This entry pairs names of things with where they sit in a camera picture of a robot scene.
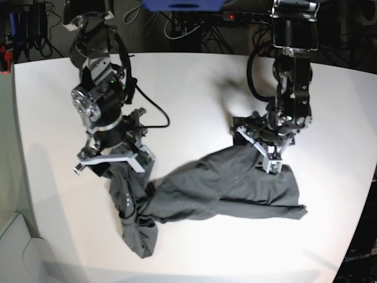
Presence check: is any red clamp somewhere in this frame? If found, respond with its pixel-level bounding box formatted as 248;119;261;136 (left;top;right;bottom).
1;44;13;74

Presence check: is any dark grey t-shirt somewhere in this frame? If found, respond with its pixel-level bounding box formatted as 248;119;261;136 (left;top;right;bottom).
105;146;307;259

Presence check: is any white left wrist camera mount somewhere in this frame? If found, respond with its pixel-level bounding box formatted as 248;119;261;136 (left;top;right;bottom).
232;126;296;175

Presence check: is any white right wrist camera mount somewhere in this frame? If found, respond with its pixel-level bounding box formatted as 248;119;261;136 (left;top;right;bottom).
74;145;156;174

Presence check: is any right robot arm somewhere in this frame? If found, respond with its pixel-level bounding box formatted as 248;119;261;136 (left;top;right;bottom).
66;12;155;176

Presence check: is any black equipment with cables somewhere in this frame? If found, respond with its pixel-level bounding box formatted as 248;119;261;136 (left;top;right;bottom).
1;1;62;62

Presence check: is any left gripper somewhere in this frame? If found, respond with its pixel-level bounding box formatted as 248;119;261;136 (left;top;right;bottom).
232;111;295;146

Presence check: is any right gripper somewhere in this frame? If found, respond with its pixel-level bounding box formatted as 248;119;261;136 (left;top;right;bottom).
85;108;147;179

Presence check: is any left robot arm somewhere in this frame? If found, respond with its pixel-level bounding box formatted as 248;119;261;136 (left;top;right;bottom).
232;1;320;148

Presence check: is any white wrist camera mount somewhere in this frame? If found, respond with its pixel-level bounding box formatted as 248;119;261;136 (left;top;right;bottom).
232;126;296;175
74;145;156;174

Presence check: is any blue box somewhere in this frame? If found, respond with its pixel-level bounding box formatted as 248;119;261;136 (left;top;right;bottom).
143;0;224;12

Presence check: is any white cable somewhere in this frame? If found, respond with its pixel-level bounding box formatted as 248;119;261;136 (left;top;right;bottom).
163;17;204;40

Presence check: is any grey chair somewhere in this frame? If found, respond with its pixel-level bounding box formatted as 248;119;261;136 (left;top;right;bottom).
1;213;54;282

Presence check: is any black power strip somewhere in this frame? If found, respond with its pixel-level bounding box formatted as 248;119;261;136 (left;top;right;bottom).
208;11;270;25

